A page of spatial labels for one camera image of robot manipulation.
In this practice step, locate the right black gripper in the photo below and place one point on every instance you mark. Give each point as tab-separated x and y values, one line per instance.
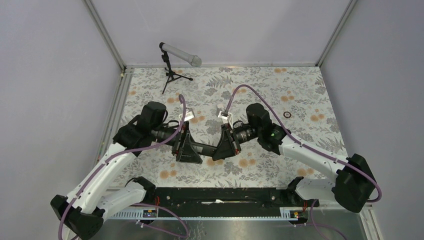
227	146

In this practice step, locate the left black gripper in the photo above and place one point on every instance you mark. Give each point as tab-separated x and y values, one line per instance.
182	148

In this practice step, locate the black remote control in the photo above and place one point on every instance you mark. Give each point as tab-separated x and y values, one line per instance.
204	149

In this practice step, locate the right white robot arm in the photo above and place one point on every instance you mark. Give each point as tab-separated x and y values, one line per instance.
350	179

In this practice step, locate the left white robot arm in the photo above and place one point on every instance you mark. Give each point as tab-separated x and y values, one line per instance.
84	209

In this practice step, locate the black tripod microphone stand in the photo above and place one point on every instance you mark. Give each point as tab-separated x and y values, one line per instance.
171	75

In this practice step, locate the floral table mat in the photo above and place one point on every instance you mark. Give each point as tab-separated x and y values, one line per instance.
298	95

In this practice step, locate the grey microphone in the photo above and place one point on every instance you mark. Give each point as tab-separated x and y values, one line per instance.
191	59

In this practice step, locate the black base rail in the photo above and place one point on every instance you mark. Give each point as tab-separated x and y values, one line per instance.
267	196

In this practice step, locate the grey slotted cable duct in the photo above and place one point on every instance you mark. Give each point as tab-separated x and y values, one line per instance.
262	214

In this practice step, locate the aluminium frame post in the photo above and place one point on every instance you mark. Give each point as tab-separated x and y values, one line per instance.
92	11

